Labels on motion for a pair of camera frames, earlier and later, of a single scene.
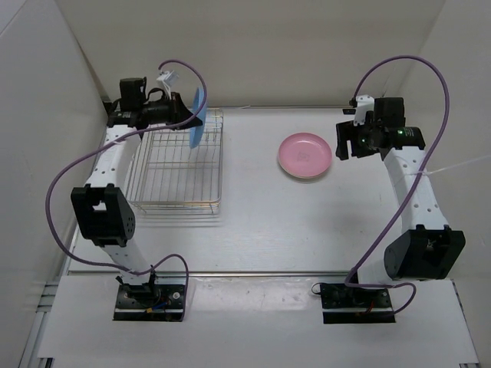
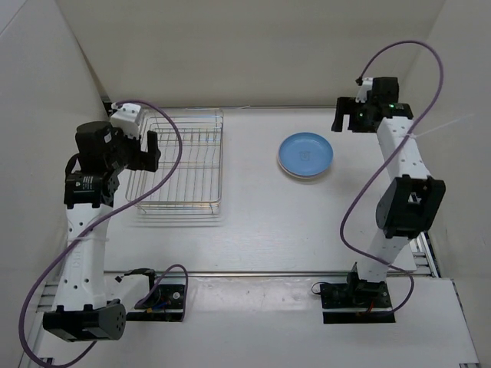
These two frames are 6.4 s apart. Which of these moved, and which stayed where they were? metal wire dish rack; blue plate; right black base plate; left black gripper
Moved: blue plate; left black gripper
Stayed: metal wire dish rack; right black base plate
